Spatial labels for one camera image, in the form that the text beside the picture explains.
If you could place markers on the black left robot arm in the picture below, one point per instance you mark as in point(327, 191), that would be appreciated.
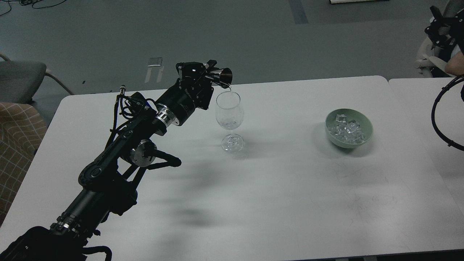
point(110, 182)

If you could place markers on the clear ice cubes pile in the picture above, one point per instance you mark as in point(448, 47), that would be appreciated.
point(347, 131)

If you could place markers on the clear wine glass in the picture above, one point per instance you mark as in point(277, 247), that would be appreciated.
point(229, 115)

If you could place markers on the grey chair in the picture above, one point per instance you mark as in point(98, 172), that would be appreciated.
point(20, 80)

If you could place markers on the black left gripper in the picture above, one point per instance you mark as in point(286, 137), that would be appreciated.
point(193, 89)

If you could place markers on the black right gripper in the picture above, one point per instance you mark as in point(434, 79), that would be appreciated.
point(440, 25)

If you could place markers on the green bowl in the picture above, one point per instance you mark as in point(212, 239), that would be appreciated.
point(351, 114)

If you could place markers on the steel cocktail jigger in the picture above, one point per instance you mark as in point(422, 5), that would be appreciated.
point(221, 77)

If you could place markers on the white office chair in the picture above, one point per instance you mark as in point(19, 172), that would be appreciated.
point(433, 61)

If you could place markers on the beige checkered cushion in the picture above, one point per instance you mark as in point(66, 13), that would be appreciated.
point(22, 130)

